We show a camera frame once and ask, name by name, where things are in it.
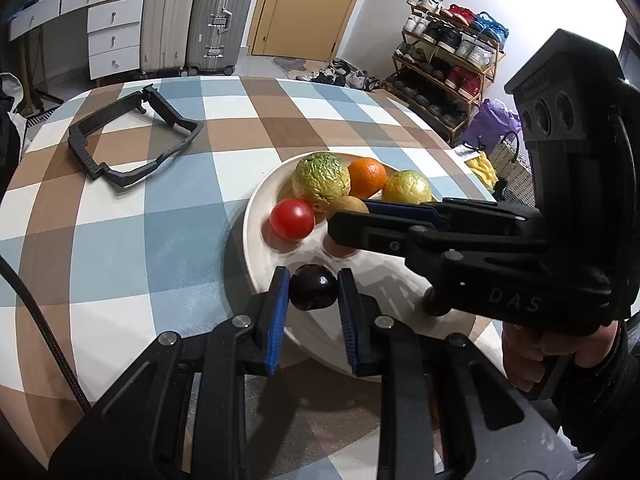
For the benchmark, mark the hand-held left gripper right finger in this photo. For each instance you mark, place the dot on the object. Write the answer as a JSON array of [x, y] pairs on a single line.
[[347, 320]]

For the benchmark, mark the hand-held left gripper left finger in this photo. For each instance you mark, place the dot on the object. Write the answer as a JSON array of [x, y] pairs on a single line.
[[277, 320]]

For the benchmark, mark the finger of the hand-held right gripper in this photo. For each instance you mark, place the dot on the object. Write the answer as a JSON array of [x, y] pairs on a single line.
[[400, 209], [360, 232]]

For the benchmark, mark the brown kiwi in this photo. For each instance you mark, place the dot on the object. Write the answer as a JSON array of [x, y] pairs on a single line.
[[345, 206]]

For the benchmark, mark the orange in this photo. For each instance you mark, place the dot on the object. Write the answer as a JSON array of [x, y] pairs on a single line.
[[368, 175]]

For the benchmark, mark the dark purple plum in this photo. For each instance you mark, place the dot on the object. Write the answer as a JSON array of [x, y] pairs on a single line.
[[313, 287]]

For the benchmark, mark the red tomato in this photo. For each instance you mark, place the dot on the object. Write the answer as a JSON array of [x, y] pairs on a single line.
[[292, 218]]

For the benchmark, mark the cream round plate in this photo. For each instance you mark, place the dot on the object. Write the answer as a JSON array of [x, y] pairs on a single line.
[[260, 245]]

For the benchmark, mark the person's right forearm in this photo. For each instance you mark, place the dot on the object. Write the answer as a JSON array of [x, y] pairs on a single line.
[[600, 400]]

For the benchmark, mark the person's right hand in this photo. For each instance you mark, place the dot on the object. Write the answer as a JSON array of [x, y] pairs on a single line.
[[520, 355]]

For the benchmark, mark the yellow bumpy citrus fruit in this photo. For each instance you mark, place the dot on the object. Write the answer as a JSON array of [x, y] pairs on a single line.
[[407, 187]]

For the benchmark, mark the striped woven basket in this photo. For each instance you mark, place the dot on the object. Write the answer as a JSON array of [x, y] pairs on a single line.
[[515, 170]]

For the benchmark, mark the greenish bumpy citrus fruit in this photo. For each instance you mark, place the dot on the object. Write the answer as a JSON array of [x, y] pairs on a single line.
[[320, 177]]

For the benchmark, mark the yellow bag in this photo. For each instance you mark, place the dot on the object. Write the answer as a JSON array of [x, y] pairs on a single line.
[[480, 167]]

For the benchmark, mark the purple bag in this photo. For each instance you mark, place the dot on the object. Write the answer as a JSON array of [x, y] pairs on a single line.
[[492, 120]]

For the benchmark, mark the wooden shoe rack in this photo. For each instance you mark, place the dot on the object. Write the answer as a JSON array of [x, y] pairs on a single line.
[[492, 67]]

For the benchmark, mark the loose scattered shoes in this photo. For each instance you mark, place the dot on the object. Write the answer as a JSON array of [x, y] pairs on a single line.
[[345, 77]]

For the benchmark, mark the rows of shoes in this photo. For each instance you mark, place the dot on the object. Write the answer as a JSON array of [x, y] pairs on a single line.
[[450, 35]]

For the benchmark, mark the grey floor mat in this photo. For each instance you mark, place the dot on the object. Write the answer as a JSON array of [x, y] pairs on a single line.
[[290, 64]]

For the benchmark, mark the wooden door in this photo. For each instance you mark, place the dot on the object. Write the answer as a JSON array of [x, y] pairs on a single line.
[[305, 10]]

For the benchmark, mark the silver suitcase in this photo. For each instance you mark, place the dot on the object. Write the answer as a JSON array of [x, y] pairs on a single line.
[[220, 15]]

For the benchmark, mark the beige suitcase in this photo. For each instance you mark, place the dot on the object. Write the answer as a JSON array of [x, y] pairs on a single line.
[[167, 20]]

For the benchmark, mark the white desk with drawers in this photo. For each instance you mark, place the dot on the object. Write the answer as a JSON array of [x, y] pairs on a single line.
[[112, 40]]

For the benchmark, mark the black plastic frame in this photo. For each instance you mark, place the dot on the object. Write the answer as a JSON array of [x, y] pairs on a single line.
[[82, 152]]

